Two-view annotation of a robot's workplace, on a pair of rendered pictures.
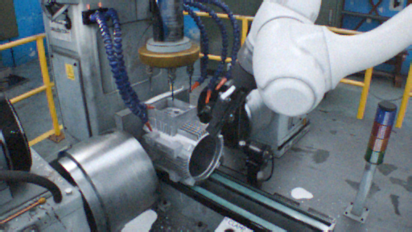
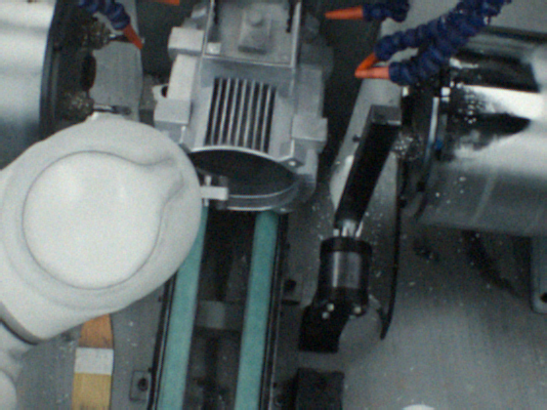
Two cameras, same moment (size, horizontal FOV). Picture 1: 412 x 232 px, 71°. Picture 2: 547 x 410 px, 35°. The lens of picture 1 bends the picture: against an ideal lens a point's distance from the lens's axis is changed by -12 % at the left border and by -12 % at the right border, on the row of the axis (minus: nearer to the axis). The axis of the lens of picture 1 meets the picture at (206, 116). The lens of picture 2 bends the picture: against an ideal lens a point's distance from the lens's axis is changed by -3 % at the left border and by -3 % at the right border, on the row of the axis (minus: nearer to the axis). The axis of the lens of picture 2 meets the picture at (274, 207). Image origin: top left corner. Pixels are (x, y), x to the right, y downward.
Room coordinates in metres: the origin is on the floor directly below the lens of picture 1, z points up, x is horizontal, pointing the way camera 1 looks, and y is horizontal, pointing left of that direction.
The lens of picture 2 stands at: (0.56, -0.36, 1.94)
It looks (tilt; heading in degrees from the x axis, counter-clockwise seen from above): 65 degrees down; 46
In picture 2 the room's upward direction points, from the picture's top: 10 degrees clockwise
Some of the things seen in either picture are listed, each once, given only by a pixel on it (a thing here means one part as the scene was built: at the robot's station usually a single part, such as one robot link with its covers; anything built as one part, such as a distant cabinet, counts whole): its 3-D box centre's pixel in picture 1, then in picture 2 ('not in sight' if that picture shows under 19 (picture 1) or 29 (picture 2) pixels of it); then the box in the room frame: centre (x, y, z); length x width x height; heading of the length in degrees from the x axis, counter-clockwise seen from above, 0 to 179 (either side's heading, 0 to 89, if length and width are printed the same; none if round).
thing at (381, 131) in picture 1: (382, 127); not in sight; (0.78, -0.53, 1.14); 0.06 x 0.06 x 0.04
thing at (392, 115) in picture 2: (240, 113); (363, 176); (0.92, -0.11, 1.12); 0.04 x 0.03 x 0.26; 50
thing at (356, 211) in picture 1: (372, 164); not in sight; (0.78, -0.53, 1.01); 0.08 x 0.08 x 0.42; 50
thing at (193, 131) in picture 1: (182, 146); (243, 107); (0.90, 0.08, 1.02); 0.20 x 0.19 x 0.19; 50
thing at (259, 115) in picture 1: (241, 105); (516, 132); (1.15, -0.14, 1.04); 0.41 x 0.25 x 0.25; 140
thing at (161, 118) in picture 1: (171, 116); (252, 36); (0.92, 0.11, 1.11); 0.12 x 0.11 x 0.07; 50
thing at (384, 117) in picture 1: (385, 113); not in sight; (0.78, -0.53, 1.19); 0.06 x 0.06 x 0.04
